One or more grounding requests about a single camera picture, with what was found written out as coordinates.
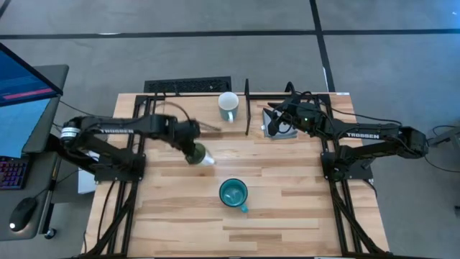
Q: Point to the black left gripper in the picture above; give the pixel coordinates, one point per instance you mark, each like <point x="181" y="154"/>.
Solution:
<point x="185" y="133"/>

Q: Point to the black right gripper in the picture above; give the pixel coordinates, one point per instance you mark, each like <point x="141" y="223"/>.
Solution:
<point x="305" y="118"/>

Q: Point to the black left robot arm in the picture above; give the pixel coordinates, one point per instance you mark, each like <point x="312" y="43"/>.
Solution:
<point x="118" y="130"/>

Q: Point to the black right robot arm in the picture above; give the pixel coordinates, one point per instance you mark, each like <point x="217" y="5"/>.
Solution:
<point x="363" y="136"/>

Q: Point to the grey folded cloth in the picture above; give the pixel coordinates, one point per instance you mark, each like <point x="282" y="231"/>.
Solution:
<point x="287" y="135"/>

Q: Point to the white box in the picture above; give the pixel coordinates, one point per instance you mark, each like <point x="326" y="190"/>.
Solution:
<point x="86" y="185"/>

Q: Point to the grey computer desk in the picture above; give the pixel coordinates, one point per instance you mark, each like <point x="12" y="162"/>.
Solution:
<point x="43" y="108"/>

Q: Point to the black desk caster wheel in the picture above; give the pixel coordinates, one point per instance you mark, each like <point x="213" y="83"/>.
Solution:
<point x="50" y="234"/>

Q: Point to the black floor stand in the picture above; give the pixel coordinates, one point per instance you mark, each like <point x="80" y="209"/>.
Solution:
<point x="445" y="136"/>

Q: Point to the computer monitor blue screen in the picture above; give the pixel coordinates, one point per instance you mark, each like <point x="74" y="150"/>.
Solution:
<point x="21" y="82"/>

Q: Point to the backlit black keyboard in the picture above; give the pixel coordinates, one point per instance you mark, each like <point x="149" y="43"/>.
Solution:
<point x="12" y="172"/>

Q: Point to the black computer mouse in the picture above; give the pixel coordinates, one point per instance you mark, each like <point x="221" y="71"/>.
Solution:
<point x="21" y="214"/>

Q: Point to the black aluminium table frame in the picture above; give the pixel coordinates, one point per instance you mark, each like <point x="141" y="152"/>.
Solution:
<point x="280" y="96"/>

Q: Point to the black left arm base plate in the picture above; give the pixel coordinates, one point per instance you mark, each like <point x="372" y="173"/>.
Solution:
<point x="138" y="169"/>

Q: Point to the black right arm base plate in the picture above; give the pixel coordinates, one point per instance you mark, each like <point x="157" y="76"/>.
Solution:
<point x="363" y="172"/>

